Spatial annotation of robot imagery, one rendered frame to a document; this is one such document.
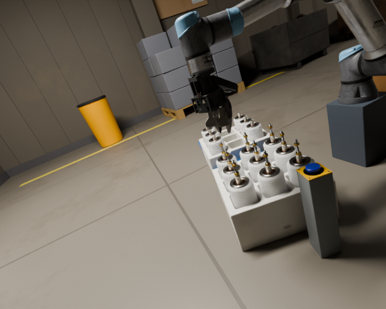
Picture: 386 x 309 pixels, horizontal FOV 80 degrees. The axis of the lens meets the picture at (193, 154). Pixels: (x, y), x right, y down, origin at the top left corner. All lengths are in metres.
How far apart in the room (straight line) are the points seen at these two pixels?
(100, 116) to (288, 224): 2.84
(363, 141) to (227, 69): 2.59
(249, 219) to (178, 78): 2.60
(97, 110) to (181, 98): 1.12
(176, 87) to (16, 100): 2.40
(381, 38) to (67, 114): 3.91
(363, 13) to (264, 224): 0.78
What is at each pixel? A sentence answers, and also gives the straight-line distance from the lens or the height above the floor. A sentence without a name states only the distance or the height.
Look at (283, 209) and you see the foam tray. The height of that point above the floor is 0.13.
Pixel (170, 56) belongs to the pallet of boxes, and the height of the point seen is 0.80.
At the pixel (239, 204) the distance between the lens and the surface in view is 0.89.
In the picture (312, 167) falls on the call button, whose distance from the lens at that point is 0.75.
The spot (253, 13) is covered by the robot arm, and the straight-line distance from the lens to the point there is 0.94.
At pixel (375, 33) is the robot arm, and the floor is 0.58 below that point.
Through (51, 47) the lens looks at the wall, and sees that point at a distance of 4.25.
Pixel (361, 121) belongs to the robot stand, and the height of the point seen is 0.23.
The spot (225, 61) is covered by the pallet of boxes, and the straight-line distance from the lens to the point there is 3.57.
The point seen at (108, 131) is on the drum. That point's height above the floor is 0.19.
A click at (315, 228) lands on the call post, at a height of 0.13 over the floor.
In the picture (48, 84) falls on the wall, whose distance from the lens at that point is 4.23.
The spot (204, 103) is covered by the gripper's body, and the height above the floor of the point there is 0.58.
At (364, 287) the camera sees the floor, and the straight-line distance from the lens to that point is 0.89.
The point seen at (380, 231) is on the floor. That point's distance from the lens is 1.03.
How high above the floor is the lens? 0.72
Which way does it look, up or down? 22 degrees down
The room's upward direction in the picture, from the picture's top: 21 degrees counter-clockwise
